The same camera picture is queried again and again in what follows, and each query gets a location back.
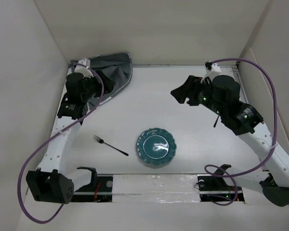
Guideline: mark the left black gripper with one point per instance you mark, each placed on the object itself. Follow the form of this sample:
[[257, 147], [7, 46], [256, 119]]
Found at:
[[94, 80]]

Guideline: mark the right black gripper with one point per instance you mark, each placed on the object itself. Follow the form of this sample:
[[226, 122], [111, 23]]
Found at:
[[189, 89]]

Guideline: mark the grey striped placemat cloth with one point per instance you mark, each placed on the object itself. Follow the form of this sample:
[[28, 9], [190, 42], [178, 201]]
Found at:
[[117, 67]]

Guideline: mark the black spoon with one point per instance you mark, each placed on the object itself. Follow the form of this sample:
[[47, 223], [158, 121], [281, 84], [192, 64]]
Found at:
[[216, 121]]

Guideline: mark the black fork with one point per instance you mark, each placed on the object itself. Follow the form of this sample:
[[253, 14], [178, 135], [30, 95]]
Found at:
[[101, 141]]

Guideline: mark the teal scalloped plate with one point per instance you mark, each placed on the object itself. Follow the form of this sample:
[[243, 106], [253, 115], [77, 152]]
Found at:
[[156, 147]]

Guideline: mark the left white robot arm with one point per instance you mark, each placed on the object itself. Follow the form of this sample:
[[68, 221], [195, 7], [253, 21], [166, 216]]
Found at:
[[50, 182]]

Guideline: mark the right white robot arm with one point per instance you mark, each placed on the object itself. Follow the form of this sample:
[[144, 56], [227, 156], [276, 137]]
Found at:
[[221, 96]]

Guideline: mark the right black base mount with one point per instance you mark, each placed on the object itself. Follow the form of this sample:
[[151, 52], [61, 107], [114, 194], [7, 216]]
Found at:
[[213, 189]]

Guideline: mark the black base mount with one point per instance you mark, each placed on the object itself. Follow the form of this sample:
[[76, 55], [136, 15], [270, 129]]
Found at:
[[100, 193], [213, 189]]

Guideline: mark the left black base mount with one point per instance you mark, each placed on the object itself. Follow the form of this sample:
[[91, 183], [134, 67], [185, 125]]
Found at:
[[100, 193]]

